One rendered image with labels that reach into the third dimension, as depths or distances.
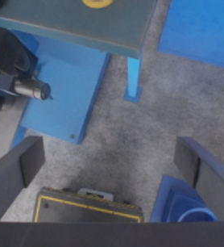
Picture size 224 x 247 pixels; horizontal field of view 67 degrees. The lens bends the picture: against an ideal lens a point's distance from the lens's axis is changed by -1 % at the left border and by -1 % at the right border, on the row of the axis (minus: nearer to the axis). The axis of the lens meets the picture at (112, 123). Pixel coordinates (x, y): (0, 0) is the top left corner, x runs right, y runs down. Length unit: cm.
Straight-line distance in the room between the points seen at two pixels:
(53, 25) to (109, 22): 13
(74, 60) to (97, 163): 87
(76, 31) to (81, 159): 116
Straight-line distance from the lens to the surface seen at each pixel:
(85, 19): 47
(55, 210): 127
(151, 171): 145
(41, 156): 17
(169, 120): 147
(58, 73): 154
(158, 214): 152
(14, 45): 65
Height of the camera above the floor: 142
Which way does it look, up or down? 81 degrees down
